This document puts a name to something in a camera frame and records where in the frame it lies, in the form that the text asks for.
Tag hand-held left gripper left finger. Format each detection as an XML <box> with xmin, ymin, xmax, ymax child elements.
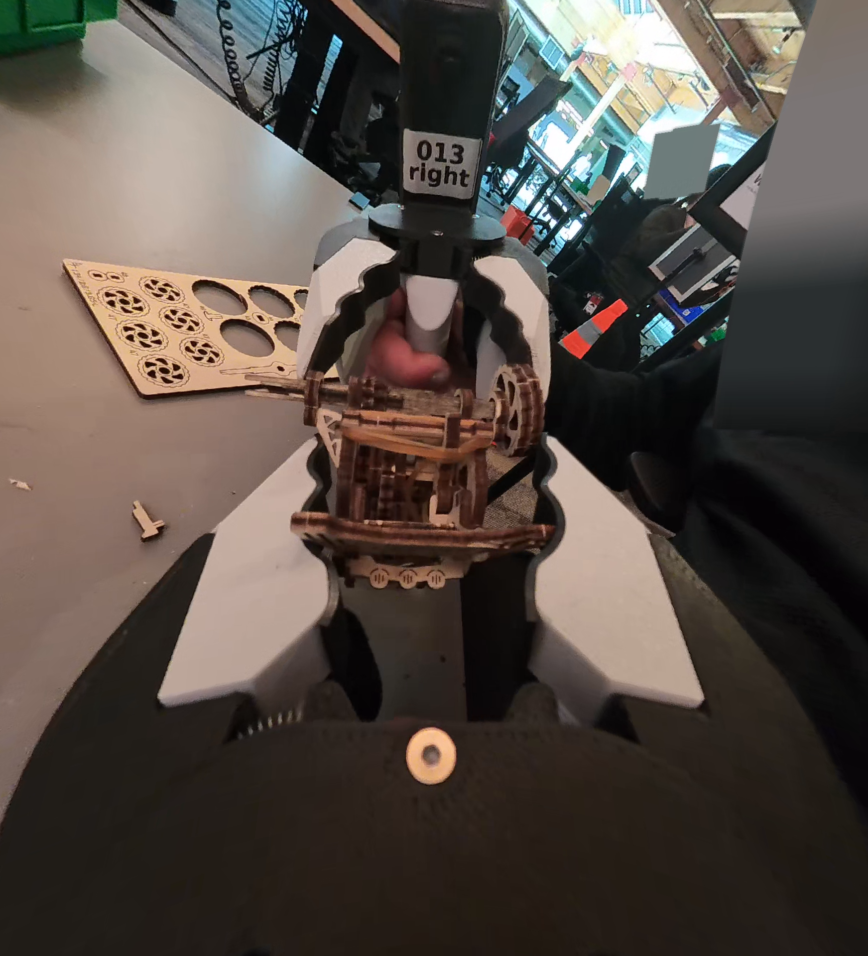
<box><xmin>157</xmin><ymin>439</ymin><xmax>386</xmax><ymax>721</ymax></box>

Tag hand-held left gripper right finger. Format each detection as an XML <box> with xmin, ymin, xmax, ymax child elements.
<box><xmin>527</xmin><ymin>437</ymin><xmax>705</xmax><ymax>725</ymax></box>

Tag orange traffic cone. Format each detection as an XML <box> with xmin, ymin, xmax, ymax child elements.
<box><xmin>561</xmin><ymin>299</ymin><xmax>629</xmax><ymax>359</ymax></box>

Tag green object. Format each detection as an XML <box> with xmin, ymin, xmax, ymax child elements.
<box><xmin>0</xmin><ymin>0</ymin><xmax>120</xmax><ymax>64</ymax></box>

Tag wooden buggy model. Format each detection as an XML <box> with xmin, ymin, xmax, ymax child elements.
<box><xmin>243</xmin><ymin>362</ymin><xmax>558</xmax><ymax>591</ymax></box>

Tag person's right hand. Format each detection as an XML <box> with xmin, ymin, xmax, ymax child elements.
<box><xmin>365</xmin><ymin>287</ymin><xmax>480</xmax><ymax>389</ymax></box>

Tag person's right forearm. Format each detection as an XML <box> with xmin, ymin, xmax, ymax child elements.
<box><xmin>546</xmin><ymin>351</ymin><xmax>726</xmax><ymax>486</ymax></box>

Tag wooden gear wheel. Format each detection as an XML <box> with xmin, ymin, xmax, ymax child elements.
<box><xmin>512</xmin><ymin>362</ymin><xmax>548</xmax><ymax>457</ymax></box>
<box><xmin>490</xmin><ymin>363</ymin><xmax>528</xmax><ymax>453</ymax></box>

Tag wooden parts sheet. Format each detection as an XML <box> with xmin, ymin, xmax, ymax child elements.
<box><xmin>62</xmin><ymin>257</ymin><xmax>311</xmax><ymax>402</ymax></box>

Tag black coiled cable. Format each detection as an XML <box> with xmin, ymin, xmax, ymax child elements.
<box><xmin>217</xmin><ymin>0</ymin><xmax>251</xmax><ymax>106</ymax></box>

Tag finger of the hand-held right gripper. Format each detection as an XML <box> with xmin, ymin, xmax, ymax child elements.
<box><xmin>298</xmin><ymin>223</ymin><xmax>405</xmax><ymax>389</ymax></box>
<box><xmin>471</xmin><ymin>239</ymin><xmax>554</xmax><ymax>449</ymax></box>

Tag black framed paper sign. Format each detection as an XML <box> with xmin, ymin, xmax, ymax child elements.
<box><xmin>691</xmin><ymin>134</ymin><xmax>774</xmax><ymax>255</ymax></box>

